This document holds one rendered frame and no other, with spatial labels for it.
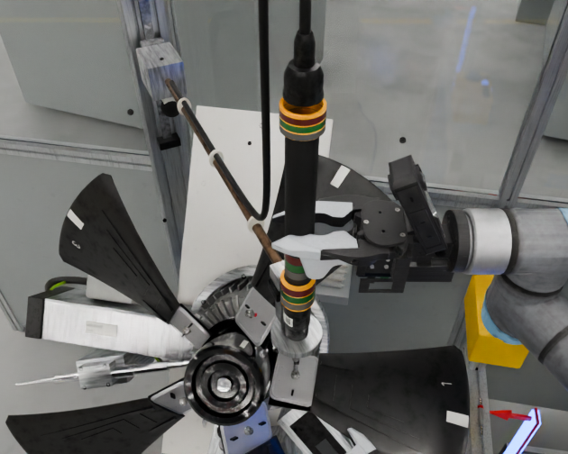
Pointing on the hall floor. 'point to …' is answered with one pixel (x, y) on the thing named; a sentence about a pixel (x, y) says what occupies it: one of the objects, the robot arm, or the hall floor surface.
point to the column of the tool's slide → (177, 164)
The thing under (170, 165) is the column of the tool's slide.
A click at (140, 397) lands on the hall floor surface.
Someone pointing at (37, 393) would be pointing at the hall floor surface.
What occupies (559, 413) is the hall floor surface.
